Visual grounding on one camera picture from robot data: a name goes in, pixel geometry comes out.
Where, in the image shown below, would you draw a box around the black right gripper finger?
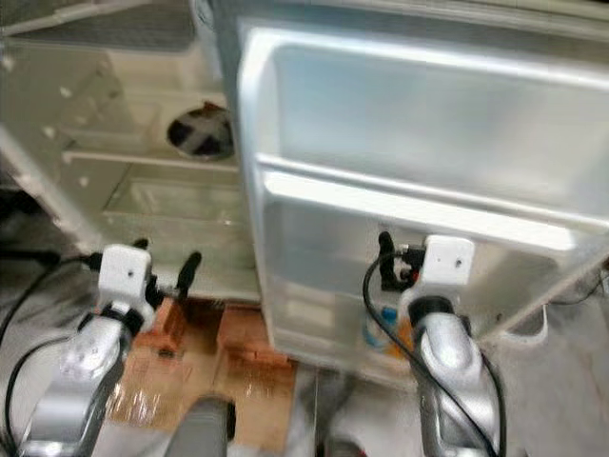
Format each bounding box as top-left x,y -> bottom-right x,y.
376,231 -> 399,292

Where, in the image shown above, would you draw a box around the small orange juice bottle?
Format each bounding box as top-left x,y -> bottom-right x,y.
390,319 -> 420,359

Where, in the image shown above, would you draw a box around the clear fridge crisper drawer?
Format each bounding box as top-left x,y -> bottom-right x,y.
103,179 -> 244,287

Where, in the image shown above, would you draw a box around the glass fridge shelf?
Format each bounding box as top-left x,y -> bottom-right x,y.
62,150 -> 237,172

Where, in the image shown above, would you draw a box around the dark round fridge fan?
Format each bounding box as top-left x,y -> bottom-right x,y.
167,102 -> 237,161

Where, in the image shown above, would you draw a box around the white fridge door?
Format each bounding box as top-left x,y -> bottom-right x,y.
211,0 -> 609,387

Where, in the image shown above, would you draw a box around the white fridge body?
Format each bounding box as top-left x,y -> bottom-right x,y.
0,0 -> 248,308

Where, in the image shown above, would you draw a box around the red brick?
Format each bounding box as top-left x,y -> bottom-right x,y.
217,305 -> 291,368
147,295 -> 191,358

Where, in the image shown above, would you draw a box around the black stand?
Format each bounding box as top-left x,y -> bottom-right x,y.
0,190 -> 63,268

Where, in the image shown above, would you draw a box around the brown cardboard sheet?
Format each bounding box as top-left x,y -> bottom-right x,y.
109,352 -> 296,454

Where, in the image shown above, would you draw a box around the grey robot left leg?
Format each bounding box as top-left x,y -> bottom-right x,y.
167,398 -> 236,457

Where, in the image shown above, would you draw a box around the grey robot leg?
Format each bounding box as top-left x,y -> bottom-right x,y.
167,398 -> 236,457
328,438 -> 372,457

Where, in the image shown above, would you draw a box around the grey robot right leg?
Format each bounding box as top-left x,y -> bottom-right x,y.
328,438 -> 372,457

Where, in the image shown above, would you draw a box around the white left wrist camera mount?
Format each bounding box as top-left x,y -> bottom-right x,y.
100,245 -> 155,329

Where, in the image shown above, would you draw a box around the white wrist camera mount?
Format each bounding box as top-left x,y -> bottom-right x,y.
100,245 -> 155,329
400,235 -> 477,308

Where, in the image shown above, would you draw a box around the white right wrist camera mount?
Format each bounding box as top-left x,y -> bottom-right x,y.
400,235 -> 477,308

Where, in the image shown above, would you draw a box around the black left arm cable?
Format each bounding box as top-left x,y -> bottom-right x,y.
0,249 -> 106,456

